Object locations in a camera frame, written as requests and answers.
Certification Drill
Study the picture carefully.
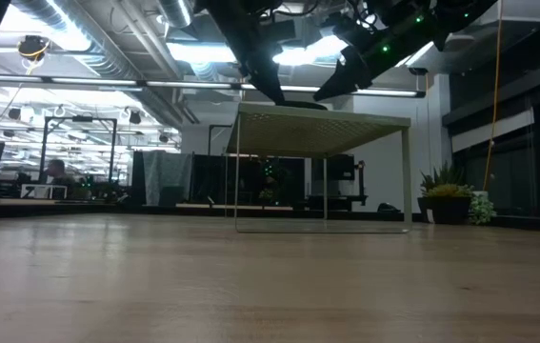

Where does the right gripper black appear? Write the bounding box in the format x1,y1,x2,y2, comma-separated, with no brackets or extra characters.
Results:
311,0,443,103

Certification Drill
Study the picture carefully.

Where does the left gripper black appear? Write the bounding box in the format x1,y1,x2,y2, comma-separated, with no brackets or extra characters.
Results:
196,0,295,106

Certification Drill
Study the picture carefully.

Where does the black leaf-shaped mini bowl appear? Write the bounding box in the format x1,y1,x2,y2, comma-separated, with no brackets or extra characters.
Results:
276,99,331,111

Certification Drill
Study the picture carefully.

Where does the green perforated metal shelf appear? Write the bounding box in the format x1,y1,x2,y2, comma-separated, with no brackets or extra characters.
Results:
230,102,414,235

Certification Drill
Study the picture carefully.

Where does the black monitor on arm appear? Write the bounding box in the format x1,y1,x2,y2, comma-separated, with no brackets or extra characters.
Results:
310,152,357,183

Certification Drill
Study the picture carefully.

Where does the bright ceiling light panel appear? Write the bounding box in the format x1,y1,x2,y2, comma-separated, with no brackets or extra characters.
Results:
165,35,437,68

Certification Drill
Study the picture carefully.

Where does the long tube light bar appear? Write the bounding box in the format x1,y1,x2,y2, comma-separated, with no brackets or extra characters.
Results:
0,73,427,100

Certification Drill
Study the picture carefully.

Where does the dark background desk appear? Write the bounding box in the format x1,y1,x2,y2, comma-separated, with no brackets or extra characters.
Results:
305,192,370,212

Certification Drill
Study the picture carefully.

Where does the small flowering plant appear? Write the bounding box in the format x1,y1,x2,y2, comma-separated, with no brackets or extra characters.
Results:
258,187,281,207

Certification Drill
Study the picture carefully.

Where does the grey hanging cloth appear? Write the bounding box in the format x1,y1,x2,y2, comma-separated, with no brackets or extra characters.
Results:
130,149,195,207

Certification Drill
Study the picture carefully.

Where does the potted succulent plant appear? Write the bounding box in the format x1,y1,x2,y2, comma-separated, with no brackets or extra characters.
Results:
416,161,498,226

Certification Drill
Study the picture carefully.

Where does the person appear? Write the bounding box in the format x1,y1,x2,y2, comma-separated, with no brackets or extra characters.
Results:
42,158,79,188

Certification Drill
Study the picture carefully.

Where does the short silver round duct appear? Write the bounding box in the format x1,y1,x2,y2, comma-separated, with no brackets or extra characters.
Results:
157,0,194,30

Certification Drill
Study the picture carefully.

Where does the yellow power cord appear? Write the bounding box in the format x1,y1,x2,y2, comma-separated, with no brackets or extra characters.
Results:
482,0,505,192

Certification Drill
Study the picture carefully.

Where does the silver spiral ceiling duct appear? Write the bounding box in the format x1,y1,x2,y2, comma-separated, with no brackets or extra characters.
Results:
10,0,190,128

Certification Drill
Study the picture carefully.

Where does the black rig frame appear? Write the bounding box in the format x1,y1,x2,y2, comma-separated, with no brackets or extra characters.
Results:
38,115,119,187

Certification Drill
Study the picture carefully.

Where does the black yellow ceiling cable reel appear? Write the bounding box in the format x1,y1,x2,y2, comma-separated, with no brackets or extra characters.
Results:
16,34,51,63

